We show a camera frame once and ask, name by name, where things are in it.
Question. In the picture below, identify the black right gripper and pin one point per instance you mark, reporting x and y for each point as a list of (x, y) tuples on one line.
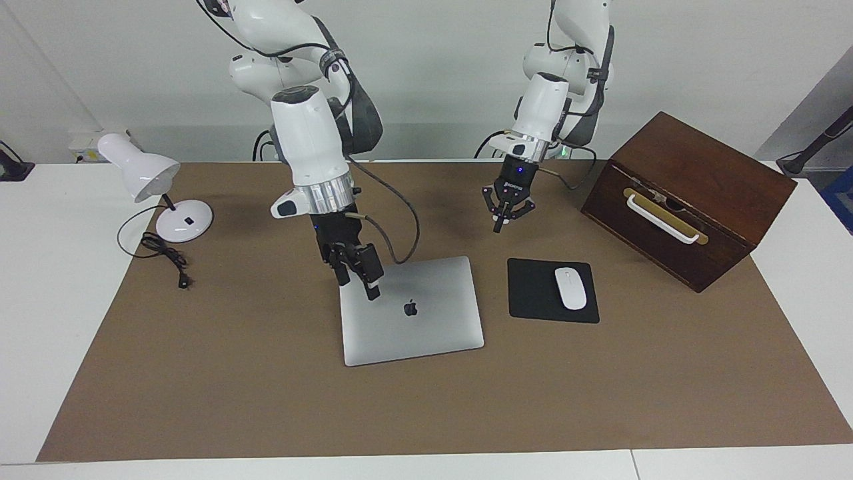
[(336, 233)]

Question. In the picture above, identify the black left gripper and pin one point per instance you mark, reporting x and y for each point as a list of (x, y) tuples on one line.
[(518, 176)]

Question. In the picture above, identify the silver laptop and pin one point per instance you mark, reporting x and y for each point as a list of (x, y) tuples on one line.
[(426, 326)]

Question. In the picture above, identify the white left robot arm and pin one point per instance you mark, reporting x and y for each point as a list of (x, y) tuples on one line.
[(543, 106)]

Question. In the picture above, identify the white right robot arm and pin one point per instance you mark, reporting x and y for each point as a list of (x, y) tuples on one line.
[(306, 133)]

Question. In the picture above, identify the black mouse pad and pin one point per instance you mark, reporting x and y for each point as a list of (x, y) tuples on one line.
[(533, 293)]

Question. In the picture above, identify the white computer mouse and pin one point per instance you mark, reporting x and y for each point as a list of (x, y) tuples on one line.
[(570, 288)]

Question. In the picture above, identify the brown table mat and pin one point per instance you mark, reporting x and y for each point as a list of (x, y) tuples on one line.
[(266, 386)]

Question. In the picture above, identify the dark brown wooden box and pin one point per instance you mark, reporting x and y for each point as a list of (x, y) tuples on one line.
[(720, 186)]

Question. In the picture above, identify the white desk lamp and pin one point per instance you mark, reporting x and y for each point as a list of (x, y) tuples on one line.
[(143, 170)]

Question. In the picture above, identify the black tripod stand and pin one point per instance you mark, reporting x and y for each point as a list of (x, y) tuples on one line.
[(810, 150)]

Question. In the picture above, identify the blue crate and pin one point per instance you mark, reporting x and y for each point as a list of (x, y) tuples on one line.
[(841, 200)]

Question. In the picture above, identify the black clamp mount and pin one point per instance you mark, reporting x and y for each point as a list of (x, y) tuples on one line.
[(13, 168)]

